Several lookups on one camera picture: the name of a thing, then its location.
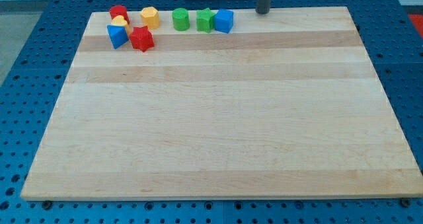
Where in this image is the yellow hexagon block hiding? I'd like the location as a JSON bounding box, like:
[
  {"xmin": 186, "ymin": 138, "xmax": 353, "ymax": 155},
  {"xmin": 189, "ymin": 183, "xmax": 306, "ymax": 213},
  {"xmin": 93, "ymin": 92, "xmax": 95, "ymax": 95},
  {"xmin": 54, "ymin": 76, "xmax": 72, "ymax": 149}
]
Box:
[{"xmin": 140, "ymin": 7, "xmax": 160, "ymax": 30}]

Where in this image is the large wooden board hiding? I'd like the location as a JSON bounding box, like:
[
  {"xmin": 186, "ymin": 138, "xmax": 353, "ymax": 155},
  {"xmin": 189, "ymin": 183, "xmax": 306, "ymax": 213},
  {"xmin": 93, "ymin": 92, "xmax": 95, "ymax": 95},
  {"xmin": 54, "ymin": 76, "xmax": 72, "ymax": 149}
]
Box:
[{"xmin": 20, "ymin": 7, "xmax": 422, "ymax": 201}]

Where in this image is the blue cube block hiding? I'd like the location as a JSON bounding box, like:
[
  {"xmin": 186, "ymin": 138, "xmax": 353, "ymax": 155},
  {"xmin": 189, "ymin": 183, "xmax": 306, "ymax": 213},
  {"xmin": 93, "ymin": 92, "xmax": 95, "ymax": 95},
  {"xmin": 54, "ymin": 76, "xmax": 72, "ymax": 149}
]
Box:
[{"xmin": 214, "ymin": 9, "xmax": 234, "ymax": 34}]

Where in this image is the green star block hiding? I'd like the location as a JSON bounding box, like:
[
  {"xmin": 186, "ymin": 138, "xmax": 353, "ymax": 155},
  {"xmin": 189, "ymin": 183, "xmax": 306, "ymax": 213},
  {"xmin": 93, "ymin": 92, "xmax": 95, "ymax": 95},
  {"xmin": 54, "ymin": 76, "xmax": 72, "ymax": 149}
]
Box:
[{"xmin": 196, "ymin": 8, "xmax": 215, "ymax": 33}]

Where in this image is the green cylinder block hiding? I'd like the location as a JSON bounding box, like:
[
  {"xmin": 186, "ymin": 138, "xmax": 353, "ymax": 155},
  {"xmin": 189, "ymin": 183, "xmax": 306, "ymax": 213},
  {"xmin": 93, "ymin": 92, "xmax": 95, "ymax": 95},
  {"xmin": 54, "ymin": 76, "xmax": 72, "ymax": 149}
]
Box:
[{"xmin": 172, "ymin": 8, "xmax": 190, "ymax": 31}]

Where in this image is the red star block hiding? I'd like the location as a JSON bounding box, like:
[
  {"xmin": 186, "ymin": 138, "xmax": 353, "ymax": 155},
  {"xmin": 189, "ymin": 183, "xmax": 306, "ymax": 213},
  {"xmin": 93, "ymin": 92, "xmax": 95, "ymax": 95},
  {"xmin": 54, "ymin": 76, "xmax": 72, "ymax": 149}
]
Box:
[{"xmin": 130, "ymin": 26, "xmax": 155, "ymax": 52}]

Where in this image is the blue triangle block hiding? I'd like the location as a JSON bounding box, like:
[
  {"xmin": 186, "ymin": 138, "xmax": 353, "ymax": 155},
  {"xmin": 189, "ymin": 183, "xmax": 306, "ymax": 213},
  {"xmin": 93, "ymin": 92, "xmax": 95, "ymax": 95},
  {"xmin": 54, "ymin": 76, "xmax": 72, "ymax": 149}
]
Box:
[{"xmin": 106, "ymin": 25, "xmax": 129, "ymax": 49}]

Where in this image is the yellow heart block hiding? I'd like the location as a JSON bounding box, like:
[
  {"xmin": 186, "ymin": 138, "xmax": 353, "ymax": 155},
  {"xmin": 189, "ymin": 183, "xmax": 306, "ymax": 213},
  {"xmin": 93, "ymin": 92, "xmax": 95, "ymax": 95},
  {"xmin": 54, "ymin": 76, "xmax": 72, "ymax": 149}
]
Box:
[{"xmin": 111, "ymin": 15, "xmax": 132, "ymax": 36}]

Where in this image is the red cylinder block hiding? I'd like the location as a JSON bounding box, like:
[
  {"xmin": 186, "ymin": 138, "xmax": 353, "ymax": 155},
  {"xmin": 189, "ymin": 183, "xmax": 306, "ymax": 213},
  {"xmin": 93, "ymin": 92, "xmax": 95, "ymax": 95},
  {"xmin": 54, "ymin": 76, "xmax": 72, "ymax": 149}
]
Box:
[{"xmin": 109, "ymin": 5, "xmax": 130, "ymax": 24}]

